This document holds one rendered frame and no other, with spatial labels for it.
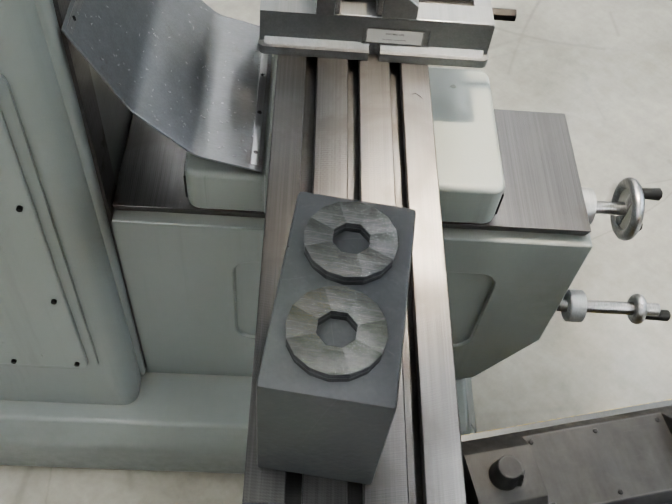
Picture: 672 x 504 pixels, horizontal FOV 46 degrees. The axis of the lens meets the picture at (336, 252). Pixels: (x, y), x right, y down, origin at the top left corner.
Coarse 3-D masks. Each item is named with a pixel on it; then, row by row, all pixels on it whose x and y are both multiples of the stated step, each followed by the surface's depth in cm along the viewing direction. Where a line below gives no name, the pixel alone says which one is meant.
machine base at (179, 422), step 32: (160, 384) 167; (192, 384) 167; (224, 384) 168; (0, 416) 160; (32, 416) 161; (64, 416) 161; (96, 416) 162; (128, 416) 162; (160, 416) 163; (192, 416) 163; (224, 416) 164; (0, 448) 164; (32, 448) 165; (64, 448) 165; (96, 448) 165; (128, 448) 165; (160, 448) 165; (192, 448) 166; (224, 448) 166
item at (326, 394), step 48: (288, 240) 76; (336, 240) 76; (384, 240) 75; (288, 288) 72; (336, 288) 71; (384, 288) 73; (288, 336) 68; (336, 336) 70; (384, 336) 69; (288, 384) 67; (336, 384) 67; (384, 384) 67; (288, 432) 73; (336, 432) 71; (384, 432) 70
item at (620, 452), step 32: (608, 416) 128; (640, 416) 127; (480, 448) 121; (512, 448) 120; (544, 448) 123; (576, 448) 123; (608, 448) 124; (640, 448) 124; (480, 480) 117; (512, 480) 114; (544, 480) 120; (576, 480) 120; (608, 480) 121; (640, 480) 121
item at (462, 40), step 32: (288, 0) 116; (320, 0) 112; (352, 0) 117; (448, 0) 122; (480, 0) 119; (288, 32) 117; (320, 32) 117; (352, 32) 117; (384, 32) 117; (416, 32) 117; (448, 32) 117; (480, 32) 117; (448, 64) 120; (480, 64) 120
